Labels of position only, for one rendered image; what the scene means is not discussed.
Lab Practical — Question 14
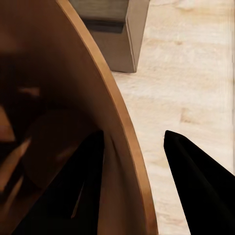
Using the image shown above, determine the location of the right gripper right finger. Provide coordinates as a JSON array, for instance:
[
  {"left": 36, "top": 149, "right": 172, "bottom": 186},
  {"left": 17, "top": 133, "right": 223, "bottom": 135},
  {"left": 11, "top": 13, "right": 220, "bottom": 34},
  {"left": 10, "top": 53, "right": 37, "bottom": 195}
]
[{"left": 164, "top": 130, "right": 235, "bottom": 235}]

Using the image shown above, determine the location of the trash can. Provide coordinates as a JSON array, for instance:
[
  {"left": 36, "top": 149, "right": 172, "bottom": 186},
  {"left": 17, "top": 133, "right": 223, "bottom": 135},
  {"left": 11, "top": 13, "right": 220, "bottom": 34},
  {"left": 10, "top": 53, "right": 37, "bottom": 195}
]
[{"left": 0, "top": 0, "right": 159, "bottom": 235}]

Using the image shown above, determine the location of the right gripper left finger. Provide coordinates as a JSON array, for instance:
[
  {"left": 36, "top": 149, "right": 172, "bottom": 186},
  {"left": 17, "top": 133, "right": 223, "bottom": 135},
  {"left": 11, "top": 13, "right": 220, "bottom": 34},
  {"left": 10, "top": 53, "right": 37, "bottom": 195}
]
[{"left": 11, "top": 130, "right": 104, "bottom": 235}]

